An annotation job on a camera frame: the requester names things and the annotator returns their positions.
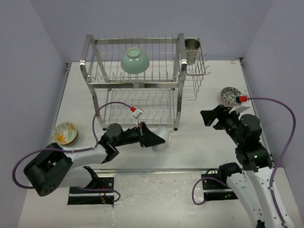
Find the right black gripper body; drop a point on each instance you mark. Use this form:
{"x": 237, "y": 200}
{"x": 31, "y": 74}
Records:
{"x": 227, "y": 121}

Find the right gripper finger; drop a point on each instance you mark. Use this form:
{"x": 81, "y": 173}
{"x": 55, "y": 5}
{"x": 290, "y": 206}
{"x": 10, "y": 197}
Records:
{"x": 209, "y": 114}
{"x": 208, "y": 120}

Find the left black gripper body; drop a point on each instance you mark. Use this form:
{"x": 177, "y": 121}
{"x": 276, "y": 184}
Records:
{"x": 133, "y": 135}

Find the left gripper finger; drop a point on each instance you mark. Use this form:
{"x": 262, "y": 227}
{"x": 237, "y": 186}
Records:
{"x": 153, "y": 142}
{"x": 147, "y": 134}

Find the light blue white bowl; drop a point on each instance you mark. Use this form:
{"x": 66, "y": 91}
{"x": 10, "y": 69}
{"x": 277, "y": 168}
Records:
{"x": 163, "y": 133}

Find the yellow flower bowl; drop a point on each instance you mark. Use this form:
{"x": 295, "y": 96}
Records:
{"x": 64, "y": 133}

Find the brown patterned bowl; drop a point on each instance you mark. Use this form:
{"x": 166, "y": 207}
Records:
{"x": 72, "y": 142}

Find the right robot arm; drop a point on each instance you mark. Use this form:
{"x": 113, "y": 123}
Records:
{"x": 252, "y": 177}

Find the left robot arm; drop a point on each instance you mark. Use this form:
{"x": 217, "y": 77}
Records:
{"x": 56, "y": 167}

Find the stainless steel dish rack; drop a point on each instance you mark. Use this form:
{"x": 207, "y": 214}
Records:
{"x": 157, "y": 91}

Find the steel utensil cup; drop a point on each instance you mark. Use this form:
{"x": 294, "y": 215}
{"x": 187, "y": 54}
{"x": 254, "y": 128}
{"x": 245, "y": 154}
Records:
{"x": 192, "y": 46}

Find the celadon green bowl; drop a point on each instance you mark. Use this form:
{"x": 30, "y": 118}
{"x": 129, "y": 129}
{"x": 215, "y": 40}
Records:
{"x": 135, "y": 61}

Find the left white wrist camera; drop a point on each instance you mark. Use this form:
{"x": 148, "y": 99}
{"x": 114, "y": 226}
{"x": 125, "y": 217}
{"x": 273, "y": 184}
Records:
{"x": 136, "y": 113}

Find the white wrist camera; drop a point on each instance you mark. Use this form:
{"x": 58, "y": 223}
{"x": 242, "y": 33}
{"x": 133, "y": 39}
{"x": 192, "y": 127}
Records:
{"x": 136, "y": 113}
{"x": 242, "y": 104}

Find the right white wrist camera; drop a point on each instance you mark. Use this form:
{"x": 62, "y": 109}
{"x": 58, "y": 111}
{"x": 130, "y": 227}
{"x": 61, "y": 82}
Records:
{"x": 242, "y": 104}

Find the wire utensil basket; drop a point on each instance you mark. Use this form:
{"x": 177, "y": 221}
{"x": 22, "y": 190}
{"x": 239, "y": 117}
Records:
{"x": 196, "y": 70}

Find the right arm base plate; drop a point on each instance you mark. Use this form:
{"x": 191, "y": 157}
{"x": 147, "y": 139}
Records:
{"x": 213, "y": 190}

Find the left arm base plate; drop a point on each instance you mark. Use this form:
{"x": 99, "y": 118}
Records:
{"x": 104, "y": 195}

